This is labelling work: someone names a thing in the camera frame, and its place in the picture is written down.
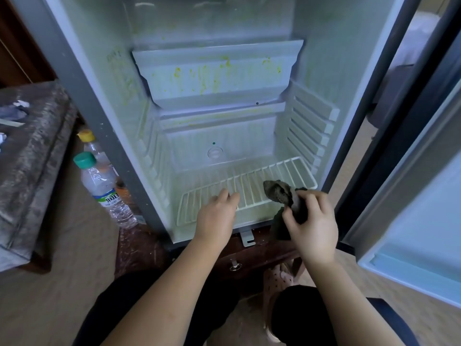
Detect person's dark trousers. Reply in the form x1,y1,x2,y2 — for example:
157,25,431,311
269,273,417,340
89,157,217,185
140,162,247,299
72,269,420,346

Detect dark cabinet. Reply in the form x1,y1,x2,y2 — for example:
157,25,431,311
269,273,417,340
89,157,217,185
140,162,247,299
367,64,417,129

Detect person's right foot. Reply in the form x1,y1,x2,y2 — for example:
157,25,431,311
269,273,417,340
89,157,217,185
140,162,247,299
261,259,305,343

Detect dark red wooden stand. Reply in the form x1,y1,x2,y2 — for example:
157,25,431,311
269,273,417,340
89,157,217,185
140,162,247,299
114,223,307,300

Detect grey garment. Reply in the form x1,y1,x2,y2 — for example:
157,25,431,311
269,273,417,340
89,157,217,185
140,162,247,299
0,100,31,121

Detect dark grey cloth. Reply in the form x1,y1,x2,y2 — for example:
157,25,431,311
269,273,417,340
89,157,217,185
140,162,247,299
262,179,311,241

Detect orange soda bottle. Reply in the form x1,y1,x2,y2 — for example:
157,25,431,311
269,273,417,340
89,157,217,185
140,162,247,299
76,129,118,177

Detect person's right forearm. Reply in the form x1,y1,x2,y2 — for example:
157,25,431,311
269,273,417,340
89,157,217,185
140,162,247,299
306,259,406,346

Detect grey velvet sofa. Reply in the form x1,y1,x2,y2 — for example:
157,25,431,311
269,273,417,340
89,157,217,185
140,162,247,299
0,81,79,273

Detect grey mini fridge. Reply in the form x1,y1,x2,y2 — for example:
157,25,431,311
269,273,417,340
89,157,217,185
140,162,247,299
11,0,426,246

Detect fridge door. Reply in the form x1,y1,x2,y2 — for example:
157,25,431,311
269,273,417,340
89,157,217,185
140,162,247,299
335,0,461,309

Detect person's left forearm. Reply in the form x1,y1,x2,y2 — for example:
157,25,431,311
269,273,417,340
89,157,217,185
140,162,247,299
101,237,228,346

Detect person's left hand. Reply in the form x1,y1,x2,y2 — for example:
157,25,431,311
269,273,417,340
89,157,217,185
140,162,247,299
194,188,242,253

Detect white wire shelf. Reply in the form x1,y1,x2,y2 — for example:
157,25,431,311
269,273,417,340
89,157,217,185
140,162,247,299
175,155,319,228

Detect green cap water bottle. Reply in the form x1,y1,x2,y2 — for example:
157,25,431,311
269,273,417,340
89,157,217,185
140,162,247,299
73,151,138,230

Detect person's right hand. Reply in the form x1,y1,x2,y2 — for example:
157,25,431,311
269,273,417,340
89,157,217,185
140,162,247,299
281,189,340,267

